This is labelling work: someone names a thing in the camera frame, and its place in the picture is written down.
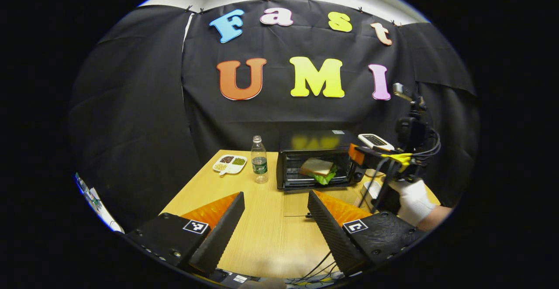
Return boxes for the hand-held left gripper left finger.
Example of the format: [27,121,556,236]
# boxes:
[126,192,246,276]

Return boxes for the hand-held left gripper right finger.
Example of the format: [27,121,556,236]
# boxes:
[307,190,426,277]

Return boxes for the lettuce sandwich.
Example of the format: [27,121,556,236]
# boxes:
[299,158,338,186]

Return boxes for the black electric oven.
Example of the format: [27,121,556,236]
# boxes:
[276,131,366,218]

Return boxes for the white toaster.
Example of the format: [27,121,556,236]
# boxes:
[358,133,396,211]

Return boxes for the white divided plate with beans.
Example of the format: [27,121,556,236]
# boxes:
[212,154,248,176]

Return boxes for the clear plastic water bottle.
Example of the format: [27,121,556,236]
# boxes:
[251,135,269,184]

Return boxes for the black backdrop cloth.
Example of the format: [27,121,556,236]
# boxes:
[68,0,481,233]

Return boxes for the black cables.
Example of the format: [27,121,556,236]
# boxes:
[290,250,346,284]

